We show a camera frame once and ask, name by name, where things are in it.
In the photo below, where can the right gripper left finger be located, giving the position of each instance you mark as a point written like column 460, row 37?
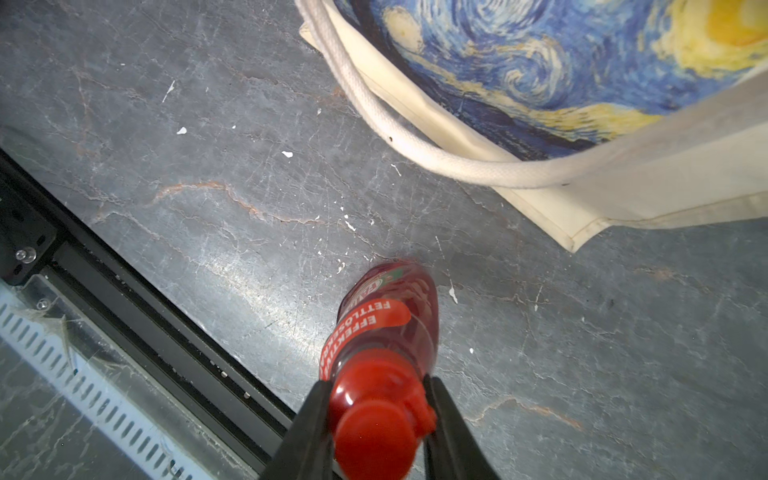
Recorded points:
column 306, row 449

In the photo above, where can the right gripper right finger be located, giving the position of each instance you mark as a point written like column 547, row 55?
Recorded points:
column 451, row 451

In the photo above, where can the canvas starry night tote bag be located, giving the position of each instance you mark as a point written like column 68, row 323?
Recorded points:
column 581, row 114

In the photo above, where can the grey slotted cable duct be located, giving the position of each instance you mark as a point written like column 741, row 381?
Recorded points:
column 97, row 398

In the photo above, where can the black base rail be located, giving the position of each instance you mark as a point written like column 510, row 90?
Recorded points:
column 42, row 238

